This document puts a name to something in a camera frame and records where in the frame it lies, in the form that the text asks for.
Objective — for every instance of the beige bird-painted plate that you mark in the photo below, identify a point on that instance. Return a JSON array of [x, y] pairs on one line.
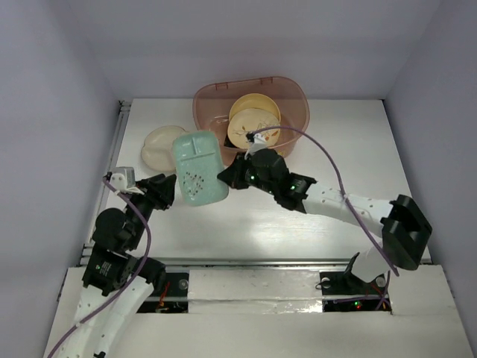
[[239, 128]]

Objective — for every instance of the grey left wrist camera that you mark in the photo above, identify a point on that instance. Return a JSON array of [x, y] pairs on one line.
[[122, 178]]

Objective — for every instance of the pink translucent plastic bin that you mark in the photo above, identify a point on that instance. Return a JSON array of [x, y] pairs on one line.
[[212, 103]]

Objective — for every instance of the light teal divided tray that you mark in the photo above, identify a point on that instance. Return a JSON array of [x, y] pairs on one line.
[[198, 162]]

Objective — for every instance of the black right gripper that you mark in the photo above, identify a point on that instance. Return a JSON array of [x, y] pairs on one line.
[[233, 174]]

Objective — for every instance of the orange round bear plate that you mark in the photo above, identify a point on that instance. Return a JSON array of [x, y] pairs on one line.
[[255, 107]]

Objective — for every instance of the cream three-section plate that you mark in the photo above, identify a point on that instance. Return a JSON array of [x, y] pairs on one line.
[[156, 151]]

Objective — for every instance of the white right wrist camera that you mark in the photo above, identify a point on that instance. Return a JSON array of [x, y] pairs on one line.
[[256, 143]]

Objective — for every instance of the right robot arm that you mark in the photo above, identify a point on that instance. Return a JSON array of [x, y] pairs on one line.
[[398, 230]]

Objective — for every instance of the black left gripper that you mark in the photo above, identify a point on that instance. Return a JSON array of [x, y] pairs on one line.
[[165, 194]]

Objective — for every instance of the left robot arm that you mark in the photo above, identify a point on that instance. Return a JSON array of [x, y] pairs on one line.
[[120, 274]]

